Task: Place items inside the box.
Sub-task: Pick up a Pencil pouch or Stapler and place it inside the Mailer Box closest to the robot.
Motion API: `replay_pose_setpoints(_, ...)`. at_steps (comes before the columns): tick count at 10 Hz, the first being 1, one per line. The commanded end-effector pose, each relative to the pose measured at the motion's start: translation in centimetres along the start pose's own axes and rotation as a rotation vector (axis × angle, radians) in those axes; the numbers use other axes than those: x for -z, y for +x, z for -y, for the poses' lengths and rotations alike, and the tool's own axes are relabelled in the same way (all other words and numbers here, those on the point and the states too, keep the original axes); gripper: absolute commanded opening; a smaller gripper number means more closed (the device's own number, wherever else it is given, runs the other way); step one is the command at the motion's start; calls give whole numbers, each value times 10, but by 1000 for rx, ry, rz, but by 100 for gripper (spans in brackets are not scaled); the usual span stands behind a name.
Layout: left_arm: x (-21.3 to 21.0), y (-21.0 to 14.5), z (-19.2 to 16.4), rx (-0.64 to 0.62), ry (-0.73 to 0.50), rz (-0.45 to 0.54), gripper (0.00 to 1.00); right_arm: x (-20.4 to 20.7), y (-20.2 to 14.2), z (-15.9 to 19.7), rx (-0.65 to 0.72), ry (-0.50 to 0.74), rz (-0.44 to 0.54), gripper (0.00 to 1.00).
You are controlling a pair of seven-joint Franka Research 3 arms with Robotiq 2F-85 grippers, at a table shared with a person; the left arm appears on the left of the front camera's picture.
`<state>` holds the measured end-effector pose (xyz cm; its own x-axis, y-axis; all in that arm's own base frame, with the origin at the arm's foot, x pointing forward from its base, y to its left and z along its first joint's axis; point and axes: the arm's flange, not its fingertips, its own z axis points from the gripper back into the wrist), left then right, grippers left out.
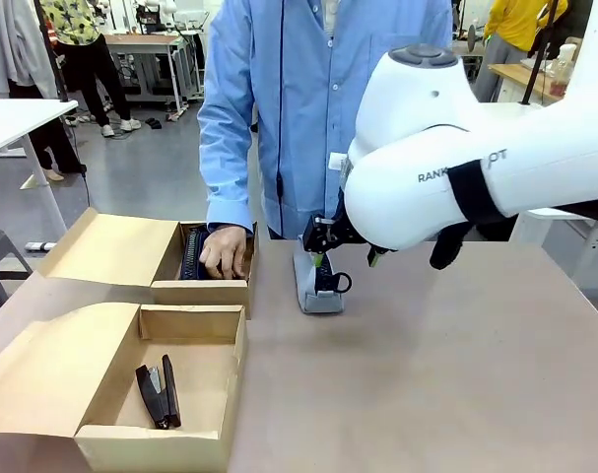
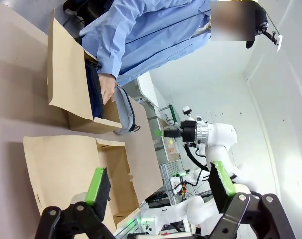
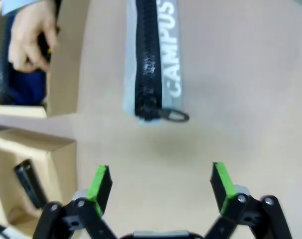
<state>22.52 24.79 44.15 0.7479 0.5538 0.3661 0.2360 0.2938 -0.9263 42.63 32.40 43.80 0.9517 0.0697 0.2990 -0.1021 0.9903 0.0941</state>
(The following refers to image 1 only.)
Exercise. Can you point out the person in blue shirt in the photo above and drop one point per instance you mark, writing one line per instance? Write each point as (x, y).
(288, 98)

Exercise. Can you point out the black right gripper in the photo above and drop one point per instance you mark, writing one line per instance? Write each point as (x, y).
(328, 234)

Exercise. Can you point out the large cardboard box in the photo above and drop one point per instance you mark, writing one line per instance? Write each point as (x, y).
(57, 374)

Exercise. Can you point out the black stand pole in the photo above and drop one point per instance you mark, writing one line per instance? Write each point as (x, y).
(540, 54)

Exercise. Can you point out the clear plastic bottle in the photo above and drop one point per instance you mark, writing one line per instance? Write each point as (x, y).
(560, 69)

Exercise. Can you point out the grey pencil case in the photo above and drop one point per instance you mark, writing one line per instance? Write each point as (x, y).
(323, 295)

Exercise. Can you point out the white power strip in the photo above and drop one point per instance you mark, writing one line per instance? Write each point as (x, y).
(41, 245)

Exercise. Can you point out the person in yellow hoodie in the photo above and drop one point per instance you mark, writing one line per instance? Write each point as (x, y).
(515, 24)

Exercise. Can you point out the wooden top background desk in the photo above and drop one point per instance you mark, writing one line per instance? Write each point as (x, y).
(151, 42)

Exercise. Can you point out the wooden background table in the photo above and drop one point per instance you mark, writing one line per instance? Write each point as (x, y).
(515, 76)

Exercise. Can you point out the person in yellow floral shirt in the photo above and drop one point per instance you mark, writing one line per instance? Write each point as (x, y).
(89, 64)

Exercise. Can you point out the small cardboard box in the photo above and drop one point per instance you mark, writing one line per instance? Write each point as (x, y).
(111, 256)

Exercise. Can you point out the navy blue pencil case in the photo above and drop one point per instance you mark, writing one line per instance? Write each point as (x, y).
(192, 256)

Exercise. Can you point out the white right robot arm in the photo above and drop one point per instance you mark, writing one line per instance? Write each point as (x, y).
(426, 162)

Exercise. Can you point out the person's right forearm blue sleeve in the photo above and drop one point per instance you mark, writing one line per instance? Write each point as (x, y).
(227, 167)

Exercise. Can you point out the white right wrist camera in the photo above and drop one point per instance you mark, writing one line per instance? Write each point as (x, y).
(338, 161)

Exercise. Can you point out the black stapler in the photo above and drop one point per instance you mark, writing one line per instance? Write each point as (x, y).
(155, 394)

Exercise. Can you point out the person in grey hoodie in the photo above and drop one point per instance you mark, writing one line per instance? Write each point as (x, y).
(13, 44)

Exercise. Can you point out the person's right hand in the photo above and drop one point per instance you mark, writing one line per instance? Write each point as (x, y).
(224, 251)

